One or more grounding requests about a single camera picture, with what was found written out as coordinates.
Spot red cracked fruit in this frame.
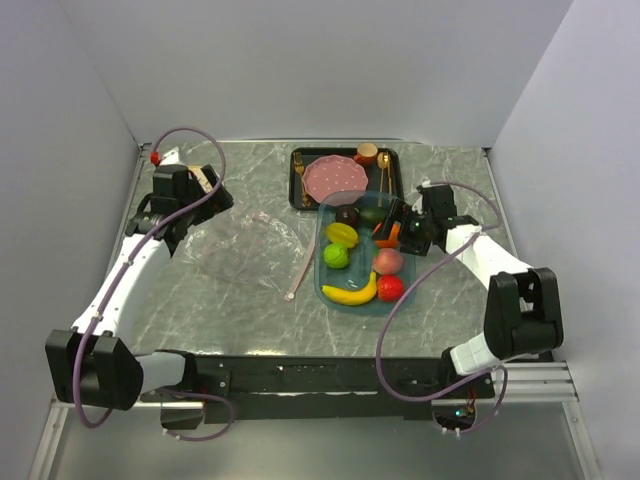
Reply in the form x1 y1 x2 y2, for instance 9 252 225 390
377 275 405 303

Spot pink peach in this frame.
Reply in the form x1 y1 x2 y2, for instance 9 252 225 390
373 248 404 275

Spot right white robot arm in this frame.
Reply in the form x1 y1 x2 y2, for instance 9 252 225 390
374 181 564 398

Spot gold spoon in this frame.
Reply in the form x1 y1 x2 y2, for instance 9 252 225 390
377 152 388 193

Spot yellow white floral plate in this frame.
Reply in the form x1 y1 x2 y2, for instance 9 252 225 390
189 166 213 194

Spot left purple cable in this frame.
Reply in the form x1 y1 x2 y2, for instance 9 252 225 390
73 127 236 442

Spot purple cable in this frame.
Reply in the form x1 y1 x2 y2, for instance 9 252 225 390
73 127 236 442
374 180 509 437

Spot yellow banana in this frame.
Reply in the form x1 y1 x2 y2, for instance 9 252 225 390
321 271 377 306

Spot green lime fruit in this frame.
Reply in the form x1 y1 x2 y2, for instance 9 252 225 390
323 243 350 269

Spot clear zip top bag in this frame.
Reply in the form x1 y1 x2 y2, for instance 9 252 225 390
183 208 316 302

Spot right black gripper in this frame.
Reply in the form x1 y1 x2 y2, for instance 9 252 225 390
373 199 434 258

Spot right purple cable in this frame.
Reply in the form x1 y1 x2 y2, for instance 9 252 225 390
374 180 509 437

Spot blue transparent plastic tray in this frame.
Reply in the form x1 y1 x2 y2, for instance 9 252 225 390
314 191 416 316

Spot pink dotted plate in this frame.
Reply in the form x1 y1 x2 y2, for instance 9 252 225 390
302 155 369 204

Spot orange cup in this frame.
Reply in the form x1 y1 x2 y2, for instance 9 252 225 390
354 142 379 167

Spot black serving tray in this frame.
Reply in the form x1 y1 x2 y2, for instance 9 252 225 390
289 145 404 211

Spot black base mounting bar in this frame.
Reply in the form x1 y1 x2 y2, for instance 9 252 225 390
142 355 506 429

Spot orange fruit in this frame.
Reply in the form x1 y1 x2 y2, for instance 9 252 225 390
372 221 402 249

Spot yellow starfruit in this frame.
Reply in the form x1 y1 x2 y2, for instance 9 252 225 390
325 222 359 249

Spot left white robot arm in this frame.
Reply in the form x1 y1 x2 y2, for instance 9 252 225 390
45 163 233 410

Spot gold chopsticks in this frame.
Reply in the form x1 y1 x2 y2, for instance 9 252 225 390
383 152 394 195

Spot dark purple passion fruit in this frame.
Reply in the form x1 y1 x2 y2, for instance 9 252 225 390
335 206 360 228

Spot gold fork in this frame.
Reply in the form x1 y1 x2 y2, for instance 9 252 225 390
293 151 311 207

